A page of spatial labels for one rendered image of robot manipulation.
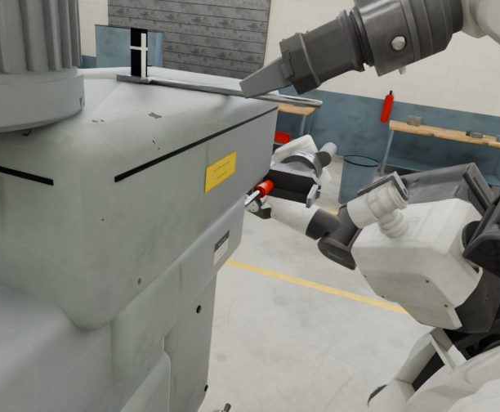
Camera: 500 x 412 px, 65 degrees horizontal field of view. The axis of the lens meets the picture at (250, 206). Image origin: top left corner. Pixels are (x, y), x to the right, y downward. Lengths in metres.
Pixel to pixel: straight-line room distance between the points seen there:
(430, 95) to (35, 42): 7.83
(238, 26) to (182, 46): 1.29
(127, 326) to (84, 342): 0.04
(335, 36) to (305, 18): 7.71
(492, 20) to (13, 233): 0.42
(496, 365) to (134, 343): 0.93
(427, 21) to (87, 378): 0.43
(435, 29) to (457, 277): 0.56
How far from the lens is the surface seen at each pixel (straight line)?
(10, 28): 0.26
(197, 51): 8.74
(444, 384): 1.16
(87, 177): 0.27
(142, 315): 0.40
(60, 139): 0.27
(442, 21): 0.42
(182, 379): 0.64
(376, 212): 0.87
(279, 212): 1.11
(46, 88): 0.27
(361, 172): 5.31
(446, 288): 0.89
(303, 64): 0.40
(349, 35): 0.42
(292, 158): 0.82
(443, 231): 0.87
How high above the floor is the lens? 1.95
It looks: 23 degrees down
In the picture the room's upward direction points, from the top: 7 degrees clockwise
